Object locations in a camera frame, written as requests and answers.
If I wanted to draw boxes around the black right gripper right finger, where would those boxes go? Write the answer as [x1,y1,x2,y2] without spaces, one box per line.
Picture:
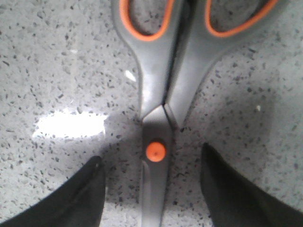
[200,143,303,227]

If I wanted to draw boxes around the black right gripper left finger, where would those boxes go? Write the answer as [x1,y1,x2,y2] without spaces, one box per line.
[1,156,106,227]

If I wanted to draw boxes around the grey orange scissors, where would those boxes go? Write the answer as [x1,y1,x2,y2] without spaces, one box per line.
[112,0,287,227]

